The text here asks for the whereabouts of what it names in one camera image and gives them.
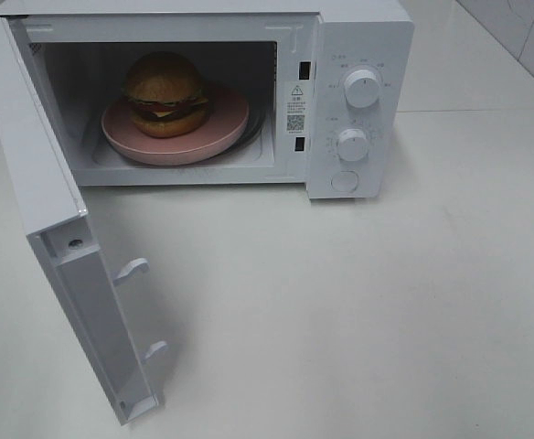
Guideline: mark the white microwave oven body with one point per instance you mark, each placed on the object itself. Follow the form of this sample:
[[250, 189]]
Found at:
[[253, 46]]

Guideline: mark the upper white power knob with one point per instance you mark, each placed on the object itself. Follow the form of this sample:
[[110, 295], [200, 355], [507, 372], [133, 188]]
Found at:
[[362, 86]]

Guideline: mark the glass microwave turntable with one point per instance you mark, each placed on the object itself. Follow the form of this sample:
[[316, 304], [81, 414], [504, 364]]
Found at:
[[250, 133]]

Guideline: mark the pink round plate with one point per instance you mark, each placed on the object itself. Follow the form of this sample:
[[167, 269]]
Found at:
[[223, 127]]

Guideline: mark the lower white timer knob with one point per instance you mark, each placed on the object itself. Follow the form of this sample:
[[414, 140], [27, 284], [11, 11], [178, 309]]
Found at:
[[352, 145]]

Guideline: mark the round white door button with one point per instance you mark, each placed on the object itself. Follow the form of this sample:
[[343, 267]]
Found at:
[[344, 181]]

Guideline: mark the white microwave door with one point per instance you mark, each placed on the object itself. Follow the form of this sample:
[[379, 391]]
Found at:
[[58, 225]]

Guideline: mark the white warning sticker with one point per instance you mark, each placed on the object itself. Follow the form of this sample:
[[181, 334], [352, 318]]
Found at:
[[296, 107]]

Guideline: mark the burger with lettuce and tomato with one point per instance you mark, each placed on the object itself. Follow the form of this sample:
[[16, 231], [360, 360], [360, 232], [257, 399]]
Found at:
[[166, 95]]

